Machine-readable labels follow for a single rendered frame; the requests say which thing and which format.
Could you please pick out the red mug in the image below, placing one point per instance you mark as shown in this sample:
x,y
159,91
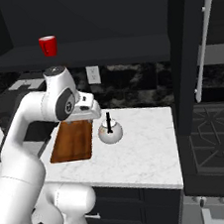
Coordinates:
x,y
48,45

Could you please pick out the black base cabinet drawers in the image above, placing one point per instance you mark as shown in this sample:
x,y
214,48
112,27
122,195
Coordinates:
x,y
147,209

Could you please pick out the brown wooden tray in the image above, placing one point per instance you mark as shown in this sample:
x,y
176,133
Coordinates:
x,y
73,142

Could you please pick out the black wall cabinet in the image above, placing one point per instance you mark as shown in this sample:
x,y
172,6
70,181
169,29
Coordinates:
x,y
109,47

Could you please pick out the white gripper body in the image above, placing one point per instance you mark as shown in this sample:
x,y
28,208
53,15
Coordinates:
x,y
84,113

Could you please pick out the dark sink basin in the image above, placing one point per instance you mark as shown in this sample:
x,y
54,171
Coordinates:
x,y
12,97

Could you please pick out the black gas hob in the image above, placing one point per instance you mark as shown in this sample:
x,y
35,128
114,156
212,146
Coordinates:
x,y
218,143

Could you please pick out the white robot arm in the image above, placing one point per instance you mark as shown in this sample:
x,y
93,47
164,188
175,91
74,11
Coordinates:
x,y
21,169

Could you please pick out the dark oven knob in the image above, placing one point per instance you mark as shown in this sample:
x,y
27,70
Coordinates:
x,y
202,201

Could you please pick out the silver oven front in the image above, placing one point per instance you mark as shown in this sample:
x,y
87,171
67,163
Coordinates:
x,y
214,215

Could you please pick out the white wall outlet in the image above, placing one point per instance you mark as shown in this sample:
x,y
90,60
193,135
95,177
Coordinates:
x,y
93,75

